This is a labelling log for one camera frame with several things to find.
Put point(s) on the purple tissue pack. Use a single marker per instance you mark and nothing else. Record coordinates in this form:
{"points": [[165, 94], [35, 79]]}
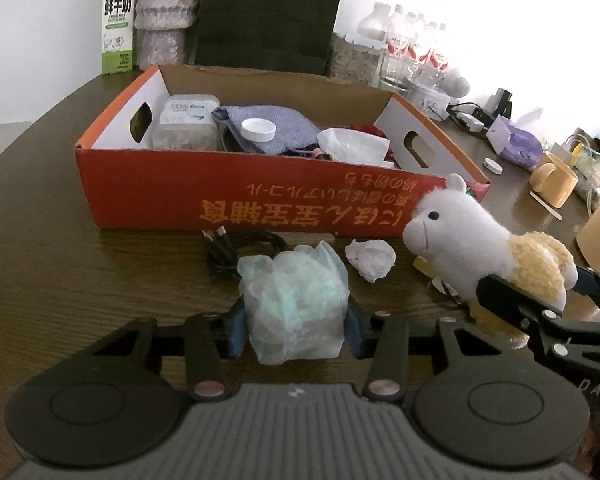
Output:
{"points": [[515, 142]]}

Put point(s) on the white tissue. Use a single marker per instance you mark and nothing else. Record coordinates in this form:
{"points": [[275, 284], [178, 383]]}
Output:
{"points": [[370, 260], [350, 145]]}

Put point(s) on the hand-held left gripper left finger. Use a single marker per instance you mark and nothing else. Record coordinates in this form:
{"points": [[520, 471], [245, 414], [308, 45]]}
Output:
{"points": [[236, 332]]}

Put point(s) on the red ribbon bow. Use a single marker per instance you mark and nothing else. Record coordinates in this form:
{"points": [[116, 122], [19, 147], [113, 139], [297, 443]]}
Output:
{"points": [[372, 130]]}

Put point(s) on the white round device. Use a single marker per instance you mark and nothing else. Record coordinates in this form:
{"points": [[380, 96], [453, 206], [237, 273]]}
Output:
{"points": [[457, 85]]}

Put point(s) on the brown wooden desktop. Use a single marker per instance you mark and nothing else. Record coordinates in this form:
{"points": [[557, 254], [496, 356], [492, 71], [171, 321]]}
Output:
{"points": [[80, 270]]}

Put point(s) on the grey textured vase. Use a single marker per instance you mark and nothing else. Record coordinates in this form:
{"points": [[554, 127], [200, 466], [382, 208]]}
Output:
{"points": [[160, 35]]}

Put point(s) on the white bottle cap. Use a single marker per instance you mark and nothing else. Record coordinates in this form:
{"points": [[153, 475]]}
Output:
{"points": [[257, 130]]}

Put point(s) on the cluster of clear water bottles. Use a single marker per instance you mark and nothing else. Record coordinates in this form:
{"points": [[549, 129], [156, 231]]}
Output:
{"points": [[405, 35]]}

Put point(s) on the blue purple cloth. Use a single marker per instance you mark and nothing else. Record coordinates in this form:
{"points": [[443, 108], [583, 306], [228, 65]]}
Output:
{"points": [[290, 127]]}

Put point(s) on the clear jar of seeds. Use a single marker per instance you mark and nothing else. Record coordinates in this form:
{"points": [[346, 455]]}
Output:
{"points": [[352, 60]]}

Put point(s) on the orange cardboard box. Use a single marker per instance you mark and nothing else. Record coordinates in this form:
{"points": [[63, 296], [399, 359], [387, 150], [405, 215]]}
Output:
{"points": [[155, 195]]}

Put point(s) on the white flat stick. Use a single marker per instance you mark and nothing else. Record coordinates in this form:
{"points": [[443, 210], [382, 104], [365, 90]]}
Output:
{"points": [[545, 205]]}

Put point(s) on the green white milk carton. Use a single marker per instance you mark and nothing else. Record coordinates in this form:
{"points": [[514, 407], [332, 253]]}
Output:
{"points": [[117, 15]]}

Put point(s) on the clear drinking glass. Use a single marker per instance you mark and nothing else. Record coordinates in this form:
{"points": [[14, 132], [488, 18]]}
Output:
{"points": [[395, 77]]}

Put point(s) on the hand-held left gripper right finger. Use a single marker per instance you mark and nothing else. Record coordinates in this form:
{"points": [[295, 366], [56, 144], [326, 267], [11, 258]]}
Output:
{"points": [[355, 330]]}

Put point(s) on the small white printed box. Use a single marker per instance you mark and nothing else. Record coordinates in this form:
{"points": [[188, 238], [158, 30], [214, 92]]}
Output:
{"points": [[430, 102]]}

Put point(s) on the clear tub with white lid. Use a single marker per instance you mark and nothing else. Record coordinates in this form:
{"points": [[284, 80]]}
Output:
{"points": [[185, 130]]}

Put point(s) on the dark green paper bag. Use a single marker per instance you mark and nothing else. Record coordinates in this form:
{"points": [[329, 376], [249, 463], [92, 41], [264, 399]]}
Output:
{"points": [[265, 10]]}

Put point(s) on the yellow mug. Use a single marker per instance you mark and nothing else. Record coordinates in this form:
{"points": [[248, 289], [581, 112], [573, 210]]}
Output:
{"points": [[560, 180]]}

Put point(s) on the clear bag with green contents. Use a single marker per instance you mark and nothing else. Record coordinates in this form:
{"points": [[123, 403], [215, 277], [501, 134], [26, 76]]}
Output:
{"points": [[290, 305]]}

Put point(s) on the white yellow alpaca plush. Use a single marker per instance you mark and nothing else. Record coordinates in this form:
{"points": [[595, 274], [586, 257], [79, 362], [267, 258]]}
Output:
{"points": [[460, 230]]}

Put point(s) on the small white round lid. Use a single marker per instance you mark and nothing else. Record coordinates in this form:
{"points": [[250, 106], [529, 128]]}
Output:
{"points": [[492, 166]]}

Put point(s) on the clear plastic pack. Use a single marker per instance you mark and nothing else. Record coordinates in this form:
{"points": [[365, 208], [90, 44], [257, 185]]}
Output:
{"points": [[597, 170]]}

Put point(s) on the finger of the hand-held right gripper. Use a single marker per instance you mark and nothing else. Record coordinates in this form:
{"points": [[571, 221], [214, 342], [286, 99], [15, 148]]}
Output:
{"points": [[510, 300], [587, 280]]}

